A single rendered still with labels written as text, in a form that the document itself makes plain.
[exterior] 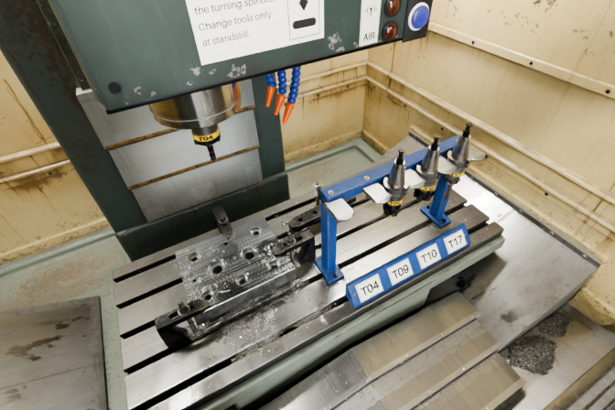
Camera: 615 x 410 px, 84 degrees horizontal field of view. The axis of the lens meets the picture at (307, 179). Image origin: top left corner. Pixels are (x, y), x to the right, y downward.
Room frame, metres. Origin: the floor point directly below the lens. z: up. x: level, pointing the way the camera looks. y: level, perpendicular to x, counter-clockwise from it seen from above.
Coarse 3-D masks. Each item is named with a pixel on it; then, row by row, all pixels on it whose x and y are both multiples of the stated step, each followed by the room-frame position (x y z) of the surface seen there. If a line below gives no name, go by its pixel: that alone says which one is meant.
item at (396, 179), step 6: (396, 168) 0.63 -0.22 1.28; (402, 168) 0.62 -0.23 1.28; (390, 174) 0.64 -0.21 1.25; (396, 174) 0.62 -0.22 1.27; (402, 174) 0.62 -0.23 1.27; (390, 180) 0.63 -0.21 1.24; (396, 180) 0.62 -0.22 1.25; (402, 180) 0.62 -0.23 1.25; (390, 186) 0.62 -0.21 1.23; (396, 186) 0.62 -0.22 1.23; (402, 186) 0.62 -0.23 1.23
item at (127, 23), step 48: (48, 0) 0.33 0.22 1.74; (96, 0) 0.33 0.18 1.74; (144, 0) 0.35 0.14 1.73; (336, 0) 0.44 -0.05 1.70; (384, 0) 0.48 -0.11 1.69; (96, 48) 0.33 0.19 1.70; (144, 48) 0.35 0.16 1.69; (192, 48) 0.37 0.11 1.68; (288, 48) 0.42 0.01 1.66; (336, 48) 0.45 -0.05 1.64; (96, 96) 0.33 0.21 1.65; (144, 96) 0.34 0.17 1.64
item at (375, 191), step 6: (366, 186) 0.64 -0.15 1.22; (372, 186) 0.64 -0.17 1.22; (378, 186) 0.64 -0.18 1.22; (366, 192) 0.62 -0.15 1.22; (372, 192) 0.62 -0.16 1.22; (378, 192) 0.61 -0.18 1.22; (384, 192) 0.61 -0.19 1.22; (372, 198) 0.60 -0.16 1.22; (378, 198) 0.60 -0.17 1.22; (384, 198) 0.59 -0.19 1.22; (390, 198) 0.60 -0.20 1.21
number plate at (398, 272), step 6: (396, 264) 0.58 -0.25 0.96; (402, 264) 0.58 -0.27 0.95; (408, 264) 0.58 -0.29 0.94; (390, 270) 0.56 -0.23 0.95; (396, 270) 0.57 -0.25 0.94; (402, 270) 0.57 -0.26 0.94; (408, 270) 0.57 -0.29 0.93; (390, 276) 0.55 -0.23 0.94; (396, 276) 0.55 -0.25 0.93; (402, 276) 0.56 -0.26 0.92; (396, 282) 0.54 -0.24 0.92
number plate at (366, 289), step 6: (372, 276) 0.54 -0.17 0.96; (378, 276) 0.54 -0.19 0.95; (366, 282) 0.53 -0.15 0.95; (372, 282) 0.53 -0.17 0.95; (378, 282) 0.53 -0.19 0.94; (360, 288) 0.51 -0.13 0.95; (366, 288) 0.52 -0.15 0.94; (372, 288) 0.52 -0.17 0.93; (378, 288) 0.52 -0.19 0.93; (360, 294) 0.50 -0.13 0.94; (366, 294) 0.50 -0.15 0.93; (372, 294) 0.51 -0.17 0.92
